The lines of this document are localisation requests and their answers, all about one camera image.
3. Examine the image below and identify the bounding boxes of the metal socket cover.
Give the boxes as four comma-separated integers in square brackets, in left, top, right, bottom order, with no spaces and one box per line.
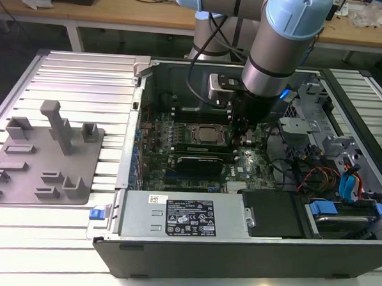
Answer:
[189,122,228,148]

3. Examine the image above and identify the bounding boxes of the black disk bay cover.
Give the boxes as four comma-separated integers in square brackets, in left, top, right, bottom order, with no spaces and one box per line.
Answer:
[238,189,308,240]

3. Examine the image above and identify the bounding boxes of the grey power supply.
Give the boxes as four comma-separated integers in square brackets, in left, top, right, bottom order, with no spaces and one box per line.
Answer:
[118,189,250,244]

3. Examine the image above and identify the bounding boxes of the black hard disk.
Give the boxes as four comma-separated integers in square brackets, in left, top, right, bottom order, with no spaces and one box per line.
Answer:
[312,213,371,240]

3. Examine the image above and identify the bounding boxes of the black RAM slot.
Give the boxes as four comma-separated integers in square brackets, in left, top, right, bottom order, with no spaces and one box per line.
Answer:
[174,106,232,119]
[173,113,232,126]

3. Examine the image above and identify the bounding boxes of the grey parts rack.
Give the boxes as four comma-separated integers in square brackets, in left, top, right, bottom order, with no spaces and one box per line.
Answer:
[0,97,107,209]

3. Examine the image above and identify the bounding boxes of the blue data wire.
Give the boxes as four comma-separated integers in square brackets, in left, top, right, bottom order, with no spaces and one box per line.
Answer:
[337,171,359,204]

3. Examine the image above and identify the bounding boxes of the wooden desk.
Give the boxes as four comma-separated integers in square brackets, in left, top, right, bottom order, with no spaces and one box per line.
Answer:
[0,0,382,69]

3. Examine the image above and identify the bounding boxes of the metal drive cage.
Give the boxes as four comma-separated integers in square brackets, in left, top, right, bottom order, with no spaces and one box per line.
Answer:
[275,79,337,155]

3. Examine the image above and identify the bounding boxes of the black graphics card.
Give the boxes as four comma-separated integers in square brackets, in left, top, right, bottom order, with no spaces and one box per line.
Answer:
[174,154,225,178]

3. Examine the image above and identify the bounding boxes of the clear plastic bags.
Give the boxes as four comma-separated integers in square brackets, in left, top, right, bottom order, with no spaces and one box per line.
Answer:
[348,3,382,31]

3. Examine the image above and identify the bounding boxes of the black looped cable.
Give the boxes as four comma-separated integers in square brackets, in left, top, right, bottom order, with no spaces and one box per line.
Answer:
[261,123,297,188]

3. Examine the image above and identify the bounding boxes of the green motherboard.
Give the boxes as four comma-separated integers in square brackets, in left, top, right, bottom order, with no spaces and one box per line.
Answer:
[134,106,282,198]

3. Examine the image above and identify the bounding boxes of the silver chipset heat sink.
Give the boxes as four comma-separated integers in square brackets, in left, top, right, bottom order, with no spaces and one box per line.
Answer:
[225,180,251,195]

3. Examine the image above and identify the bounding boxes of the red and orange wires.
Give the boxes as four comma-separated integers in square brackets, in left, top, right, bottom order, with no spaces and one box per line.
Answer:
[298,165,342,194]

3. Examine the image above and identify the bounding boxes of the grey case hinge lever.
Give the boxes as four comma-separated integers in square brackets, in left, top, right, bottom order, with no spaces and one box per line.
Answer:
[132,56,152,81]

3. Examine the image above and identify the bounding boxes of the silver CPU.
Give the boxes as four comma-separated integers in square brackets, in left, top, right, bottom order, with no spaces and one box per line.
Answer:
[198,127,224,143]

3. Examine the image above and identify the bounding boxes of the black camera cable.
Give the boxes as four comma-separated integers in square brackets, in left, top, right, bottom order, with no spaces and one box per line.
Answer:
[184,13,240,105]

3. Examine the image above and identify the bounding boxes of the black open PC case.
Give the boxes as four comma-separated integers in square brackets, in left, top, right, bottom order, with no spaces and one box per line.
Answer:
[84,53,382,286]

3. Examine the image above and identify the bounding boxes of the blue disk carrier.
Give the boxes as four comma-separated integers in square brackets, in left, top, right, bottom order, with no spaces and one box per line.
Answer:
[308,200,338,218]

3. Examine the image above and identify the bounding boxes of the blue case latch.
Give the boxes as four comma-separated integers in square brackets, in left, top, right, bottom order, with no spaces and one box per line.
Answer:
[89,209,107,223]

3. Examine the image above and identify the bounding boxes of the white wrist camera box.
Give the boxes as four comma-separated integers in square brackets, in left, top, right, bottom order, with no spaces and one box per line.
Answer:
[206,72,246,110]

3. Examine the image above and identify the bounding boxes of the crumpled white paper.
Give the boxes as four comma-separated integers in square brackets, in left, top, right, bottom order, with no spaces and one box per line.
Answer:
[20,0,54,12]

